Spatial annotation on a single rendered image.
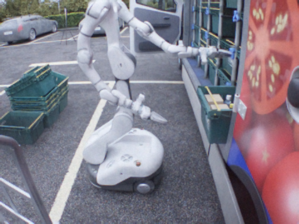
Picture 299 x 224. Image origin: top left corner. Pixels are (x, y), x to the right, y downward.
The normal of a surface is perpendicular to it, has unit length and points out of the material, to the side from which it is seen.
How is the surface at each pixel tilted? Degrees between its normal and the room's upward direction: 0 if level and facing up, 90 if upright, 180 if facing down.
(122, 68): 90
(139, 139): 74
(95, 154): 90
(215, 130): 90
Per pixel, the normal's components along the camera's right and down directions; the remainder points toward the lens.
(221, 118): -0.02, 0.50
